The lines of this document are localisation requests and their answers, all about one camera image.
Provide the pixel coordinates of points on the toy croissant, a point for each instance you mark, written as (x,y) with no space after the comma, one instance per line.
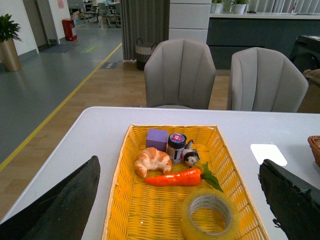
(151,159)

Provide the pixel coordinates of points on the grey curtain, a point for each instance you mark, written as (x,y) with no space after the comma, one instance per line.
(145,19)

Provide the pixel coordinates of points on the potted plant gold pot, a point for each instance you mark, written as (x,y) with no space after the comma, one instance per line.
(8,53)

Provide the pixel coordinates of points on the woven laundry basket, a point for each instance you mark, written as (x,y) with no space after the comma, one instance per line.
(143,51)

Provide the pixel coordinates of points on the clear packing tape roll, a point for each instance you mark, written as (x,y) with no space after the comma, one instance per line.
(208,214)

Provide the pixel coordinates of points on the grey chair left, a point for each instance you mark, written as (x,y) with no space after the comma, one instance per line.
(180,74)

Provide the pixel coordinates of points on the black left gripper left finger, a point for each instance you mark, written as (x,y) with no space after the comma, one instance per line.
(62,212)

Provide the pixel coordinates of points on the dark grey counter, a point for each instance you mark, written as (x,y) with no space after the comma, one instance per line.
(294,35)

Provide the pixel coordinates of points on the grey chair right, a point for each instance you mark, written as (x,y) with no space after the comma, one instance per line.
(264,80)

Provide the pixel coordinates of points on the purple block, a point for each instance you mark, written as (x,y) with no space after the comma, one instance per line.
(157,138)

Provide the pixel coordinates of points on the brown wicker basket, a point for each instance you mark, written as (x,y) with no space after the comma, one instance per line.
(314,143)

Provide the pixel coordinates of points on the grey chair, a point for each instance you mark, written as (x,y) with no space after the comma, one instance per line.
(264,80)
(180,74)

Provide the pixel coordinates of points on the small dark jar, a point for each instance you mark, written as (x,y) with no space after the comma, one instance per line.
(175,145)

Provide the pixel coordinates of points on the yellow woven basket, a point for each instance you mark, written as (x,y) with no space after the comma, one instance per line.
(139,211)

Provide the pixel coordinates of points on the orange toy carrot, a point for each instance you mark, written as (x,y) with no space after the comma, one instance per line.
(190,177)

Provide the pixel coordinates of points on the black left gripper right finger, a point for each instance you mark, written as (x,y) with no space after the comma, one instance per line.
(294,202)

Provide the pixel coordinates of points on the white potted plant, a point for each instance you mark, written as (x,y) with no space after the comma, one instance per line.
(239,6)

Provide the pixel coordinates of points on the panda figurine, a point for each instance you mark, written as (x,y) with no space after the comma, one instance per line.
(190,156)

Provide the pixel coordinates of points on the red box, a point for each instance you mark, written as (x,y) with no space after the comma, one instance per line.
(69,29)

